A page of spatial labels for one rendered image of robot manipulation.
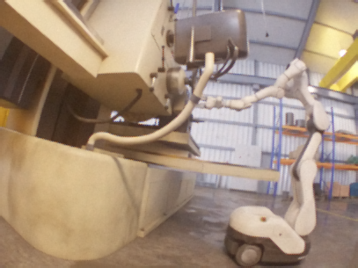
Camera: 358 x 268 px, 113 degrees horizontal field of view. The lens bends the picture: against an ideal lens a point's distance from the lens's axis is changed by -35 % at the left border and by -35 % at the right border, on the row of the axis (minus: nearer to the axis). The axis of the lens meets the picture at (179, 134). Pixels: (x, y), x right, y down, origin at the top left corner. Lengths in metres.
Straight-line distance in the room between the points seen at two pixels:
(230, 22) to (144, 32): 0.57
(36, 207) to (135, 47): 1.04
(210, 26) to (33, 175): 1.09
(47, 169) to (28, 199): 0.24
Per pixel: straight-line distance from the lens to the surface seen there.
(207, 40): 0.81
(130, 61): 1.07
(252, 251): 1.26
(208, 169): 1.86
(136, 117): 1.79
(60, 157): 0.93
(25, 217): 1.15
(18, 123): 1.53
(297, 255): 1.37
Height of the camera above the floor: 0.60
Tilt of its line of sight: 11 degrees up
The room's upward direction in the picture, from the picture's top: 10 degrees clockwise
